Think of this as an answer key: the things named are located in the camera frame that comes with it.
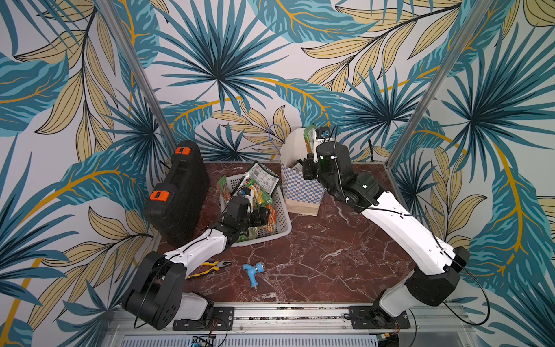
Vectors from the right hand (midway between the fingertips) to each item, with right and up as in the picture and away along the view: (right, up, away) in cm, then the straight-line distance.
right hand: (311, 153), depth 68 cm
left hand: (-16, -22, +19) cm, 33 cm away
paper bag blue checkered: (0, -15, +22) cm, 27 cm away
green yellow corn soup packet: (-18, -16, +27) cm, 36 cm away
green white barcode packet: (-16, -7, +27) cm, 32 cm away
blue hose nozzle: (-17, -41, +14) cm, 47 cm away
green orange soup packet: (-35, -10, +29) cm, 47 cm away
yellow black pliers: (-34, -41, +16) cm, 56 cm away
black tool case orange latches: (-47, -18, +10) cm, 51 cm away
